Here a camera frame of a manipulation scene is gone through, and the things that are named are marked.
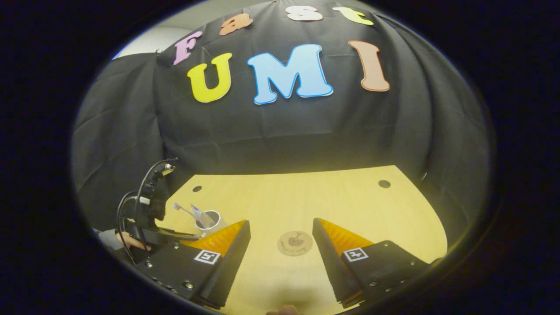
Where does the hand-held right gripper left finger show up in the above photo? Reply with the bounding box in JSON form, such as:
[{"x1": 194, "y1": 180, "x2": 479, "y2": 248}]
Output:
[{"x1": 136, "y1": 220, "x2": 252, "y2": 310}]

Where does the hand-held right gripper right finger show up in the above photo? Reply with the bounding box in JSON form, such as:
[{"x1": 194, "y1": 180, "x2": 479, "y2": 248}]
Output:
[{"x1": 312, "y1": 217, "x2": 431, "y2": 308}]

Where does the pale pink toothbrush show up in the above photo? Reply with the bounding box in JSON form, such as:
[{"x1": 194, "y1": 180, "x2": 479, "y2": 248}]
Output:
[{"x1": 173, "y1": 203, "x2": 197, "y2": 221}]

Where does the small beige toothpaste tube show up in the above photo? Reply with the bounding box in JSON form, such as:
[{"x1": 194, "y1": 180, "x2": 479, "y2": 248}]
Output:
[{"x1": 191, "y1": 204, "x2": 215, "y2": 229}]

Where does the grey white cup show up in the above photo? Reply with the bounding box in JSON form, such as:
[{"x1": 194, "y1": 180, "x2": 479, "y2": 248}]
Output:
[{"x1": 195, "y1": 210, "x2": 228, "y2": 235}]

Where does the round brown coaster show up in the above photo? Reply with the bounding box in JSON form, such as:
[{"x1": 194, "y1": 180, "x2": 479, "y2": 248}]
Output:
[{"x1": 277, "y1": 231, "x2": 314, "y2": 256}]

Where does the light wooden desktop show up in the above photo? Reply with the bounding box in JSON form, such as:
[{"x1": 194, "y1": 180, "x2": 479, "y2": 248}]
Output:
[{"x1": 153, "y1": 165, "x2": 448, "y2": 315}]

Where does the black backdrop cloth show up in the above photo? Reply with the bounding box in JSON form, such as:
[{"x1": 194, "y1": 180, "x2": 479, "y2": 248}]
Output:
[{"x1": 72, "y1": 0, "x2": 490, "y2": 245}]

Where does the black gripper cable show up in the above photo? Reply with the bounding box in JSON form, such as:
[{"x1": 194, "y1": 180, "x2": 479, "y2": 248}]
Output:
[{"x1": 116, "y1": 160, "x2": 172, "y2": 263}]

